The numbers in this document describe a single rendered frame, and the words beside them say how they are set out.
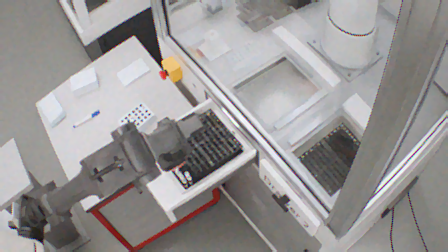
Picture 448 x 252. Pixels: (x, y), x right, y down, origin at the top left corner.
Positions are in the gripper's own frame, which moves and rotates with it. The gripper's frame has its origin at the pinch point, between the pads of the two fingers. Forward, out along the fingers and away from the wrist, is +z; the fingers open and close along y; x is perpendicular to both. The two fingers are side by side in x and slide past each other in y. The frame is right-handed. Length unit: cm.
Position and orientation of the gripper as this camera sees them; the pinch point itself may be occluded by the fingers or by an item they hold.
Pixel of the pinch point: (175, 166)
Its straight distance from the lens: 137.4
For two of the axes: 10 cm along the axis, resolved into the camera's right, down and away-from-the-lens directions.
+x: 5.6, 7.0, -4.4
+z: 0.2, 5.2, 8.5
